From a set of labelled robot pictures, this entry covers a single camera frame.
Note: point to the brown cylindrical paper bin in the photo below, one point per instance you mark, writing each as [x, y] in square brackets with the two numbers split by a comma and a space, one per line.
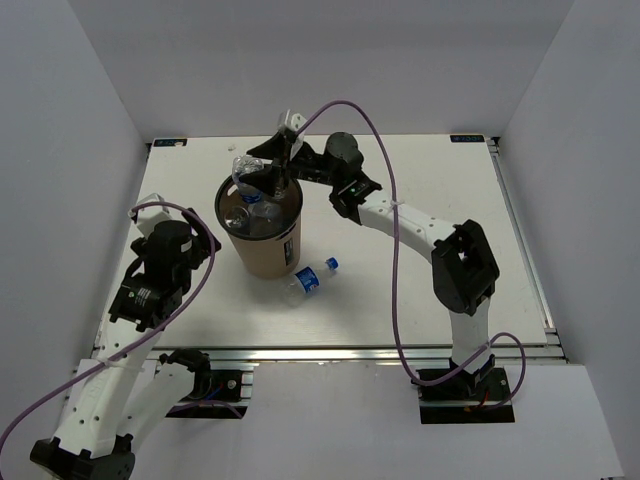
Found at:
[269, 256]

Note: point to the blue sticker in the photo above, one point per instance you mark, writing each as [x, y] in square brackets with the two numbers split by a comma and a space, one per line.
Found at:
[169, 142]
[467, 138]

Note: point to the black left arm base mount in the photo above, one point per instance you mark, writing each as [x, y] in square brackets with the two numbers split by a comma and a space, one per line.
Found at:
[218, 392]

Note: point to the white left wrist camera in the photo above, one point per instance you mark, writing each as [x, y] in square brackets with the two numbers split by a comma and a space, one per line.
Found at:
[150, 212]

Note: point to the small clear bottle blue cap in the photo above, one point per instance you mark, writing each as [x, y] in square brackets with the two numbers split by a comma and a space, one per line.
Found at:
[301, 284]

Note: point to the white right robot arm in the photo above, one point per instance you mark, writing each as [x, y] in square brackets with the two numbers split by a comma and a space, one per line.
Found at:
[464, 269]

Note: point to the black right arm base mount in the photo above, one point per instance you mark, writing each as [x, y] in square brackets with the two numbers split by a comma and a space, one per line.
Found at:
[454, 403]

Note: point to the blue sticker back right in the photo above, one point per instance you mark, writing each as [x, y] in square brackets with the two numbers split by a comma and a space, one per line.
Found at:
[467, 138]

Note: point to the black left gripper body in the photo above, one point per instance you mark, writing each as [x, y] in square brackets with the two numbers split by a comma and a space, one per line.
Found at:
[185, 277]

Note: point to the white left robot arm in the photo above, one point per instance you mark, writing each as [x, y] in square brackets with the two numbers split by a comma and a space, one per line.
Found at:
[99, 437]

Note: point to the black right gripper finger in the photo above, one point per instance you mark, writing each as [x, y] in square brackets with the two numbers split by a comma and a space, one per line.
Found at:
[278, 147]
[270, 178]

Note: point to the blue sticker back left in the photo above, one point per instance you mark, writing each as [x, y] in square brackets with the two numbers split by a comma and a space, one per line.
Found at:
[169, 142]

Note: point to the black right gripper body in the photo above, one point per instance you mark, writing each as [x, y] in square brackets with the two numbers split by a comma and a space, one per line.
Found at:
[309, 166]

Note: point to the clear bottle green blue label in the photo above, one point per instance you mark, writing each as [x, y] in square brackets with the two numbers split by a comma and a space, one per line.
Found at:
[265, 218]

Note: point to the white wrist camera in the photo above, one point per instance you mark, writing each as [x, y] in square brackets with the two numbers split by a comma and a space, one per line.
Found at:
[289, 124]
[150, 212]

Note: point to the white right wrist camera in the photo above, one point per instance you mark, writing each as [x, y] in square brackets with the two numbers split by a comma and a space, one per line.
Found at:
[289, 124]

